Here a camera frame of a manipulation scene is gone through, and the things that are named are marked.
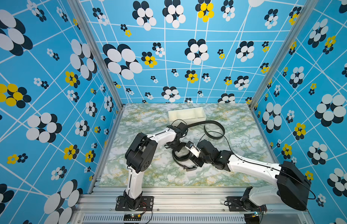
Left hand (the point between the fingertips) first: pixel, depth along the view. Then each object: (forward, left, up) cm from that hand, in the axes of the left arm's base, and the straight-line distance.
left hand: (177, 147), depth 95 cm
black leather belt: (+5, -26, +4) cm, 27 cm away
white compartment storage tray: (+31, -9, -2) cm, 32 cm away
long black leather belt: (-9, +1, +2) cm, 9 cm away
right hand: (-8, -10, +9) cm, 16 cm away
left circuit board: (-39, +24, -3) cm, 46 cm away
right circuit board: (-40, -38, 0) cm, 55 cm away
